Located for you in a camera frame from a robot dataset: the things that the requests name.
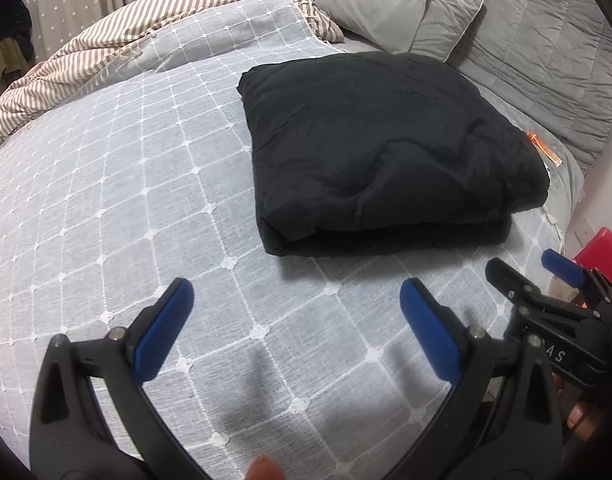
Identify person's right hand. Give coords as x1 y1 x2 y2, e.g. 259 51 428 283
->
553 375 609 438

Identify grey pillow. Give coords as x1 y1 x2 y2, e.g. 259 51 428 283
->
305 0 485 61

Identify red plastic stool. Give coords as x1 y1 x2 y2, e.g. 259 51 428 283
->
573 226 612 281

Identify orange label tag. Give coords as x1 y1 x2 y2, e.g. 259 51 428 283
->
528 132 563 166

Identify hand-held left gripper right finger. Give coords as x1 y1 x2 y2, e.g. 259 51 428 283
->
400 277 564 480

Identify person's left hand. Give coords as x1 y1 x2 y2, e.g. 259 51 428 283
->
247 455 287 480

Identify grey white-grid blanket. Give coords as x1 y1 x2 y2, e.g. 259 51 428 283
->
0 0 566 480

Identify grey quilted headboard cover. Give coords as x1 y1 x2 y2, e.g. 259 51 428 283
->
293 0 612 176

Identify striped duvet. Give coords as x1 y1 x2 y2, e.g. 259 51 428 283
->
0 0 345 156

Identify dark hanging clothes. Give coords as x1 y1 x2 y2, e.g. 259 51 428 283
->
0 0 34 86

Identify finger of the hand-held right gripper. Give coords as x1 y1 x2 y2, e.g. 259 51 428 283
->
542 249 609 306
486 257 542 313

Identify black puffer jacket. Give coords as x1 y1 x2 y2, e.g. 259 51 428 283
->
237 52 554 257

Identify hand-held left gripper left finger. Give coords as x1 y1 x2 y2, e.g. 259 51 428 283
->
28 277 207 480

